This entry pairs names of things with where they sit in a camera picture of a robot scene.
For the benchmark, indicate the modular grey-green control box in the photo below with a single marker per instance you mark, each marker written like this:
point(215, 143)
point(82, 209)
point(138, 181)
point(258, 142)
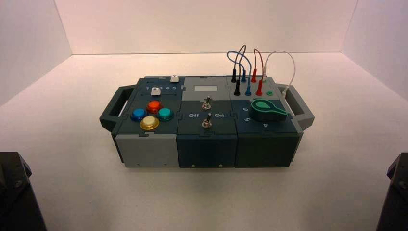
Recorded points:
point(207, 146)

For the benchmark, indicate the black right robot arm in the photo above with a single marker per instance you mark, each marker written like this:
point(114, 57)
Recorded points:
point(396, 197)

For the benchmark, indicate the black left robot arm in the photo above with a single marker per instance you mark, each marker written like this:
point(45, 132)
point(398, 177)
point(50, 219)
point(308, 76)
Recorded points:
point(16, 197)

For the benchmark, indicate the grey rectangular display window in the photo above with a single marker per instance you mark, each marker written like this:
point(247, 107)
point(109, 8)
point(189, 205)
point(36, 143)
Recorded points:
point(205, 89)

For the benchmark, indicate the teal round push button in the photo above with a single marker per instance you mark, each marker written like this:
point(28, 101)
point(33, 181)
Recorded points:
point(165, 113)

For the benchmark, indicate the white slider knob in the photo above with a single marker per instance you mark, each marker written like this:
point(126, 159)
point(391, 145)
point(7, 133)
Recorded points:
point(155, 91)
point(173, 78)

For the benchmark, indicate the orange round push button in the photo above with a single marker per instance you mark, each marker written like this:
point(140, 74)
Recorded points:
point(154, 106)

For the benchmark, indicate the yellow round push button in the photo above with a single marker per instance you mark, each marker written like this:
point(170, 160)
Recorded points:
point(149, 122)

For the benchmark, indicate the green-outlined dark rotary knob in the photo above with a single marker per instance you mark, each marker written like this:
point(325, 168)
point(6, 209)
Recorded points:
point(266, 111)

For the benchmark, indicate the blue round push button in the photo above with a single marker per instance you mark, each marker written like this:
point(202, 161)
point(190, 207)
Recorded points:
point(139, 114)

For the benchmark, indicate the small green jack socket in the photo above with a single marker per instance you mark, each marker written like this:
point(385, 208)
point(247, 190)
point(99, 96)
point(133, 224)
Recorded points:
point(270, 93)

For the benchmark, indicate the metal toggle switch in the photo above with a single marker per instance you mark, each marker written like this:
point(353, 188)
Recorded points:
point(207, 121)
point(207, 102)

